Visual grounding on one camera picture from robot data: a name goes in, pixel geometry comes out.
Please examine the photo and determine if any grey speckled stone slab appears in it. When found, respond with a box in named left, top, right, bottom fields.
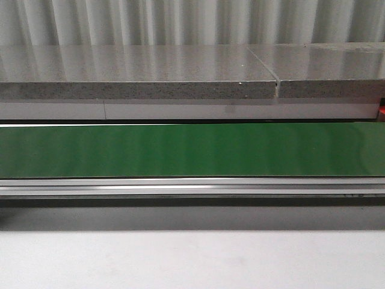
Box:
left=248, top=42, right=384, bottom=102
left=1, top=45, right=276, bottom=100

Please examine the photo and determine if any grey speckled stone slab left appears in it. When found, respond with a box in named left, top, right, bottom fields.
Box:
left=1, top=45, right=276, bottom=100

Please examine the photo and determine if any grey speckled stone slab right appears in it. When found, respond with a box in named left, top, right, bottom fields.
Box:
left=248, top=42, right=384, bottom=102

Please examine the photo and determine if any white corrugated curtain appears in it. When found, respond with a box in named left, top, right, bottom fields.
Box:
left=1, top=1, right=384, bottom=45

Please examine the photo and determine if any aluminium conveyor side rail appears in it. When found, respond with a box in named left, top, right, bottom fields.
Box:
left=1, top=177, right=384, bottom=199

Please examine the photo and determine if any green conveyor belt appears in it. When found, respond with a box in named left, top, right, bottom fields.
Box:
left=1, top=122, right=384, bottom=179

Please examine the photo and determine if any white panel under slab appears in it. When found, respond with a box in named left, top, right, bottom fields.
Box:
left=1, top=99, right=379, bottom=120

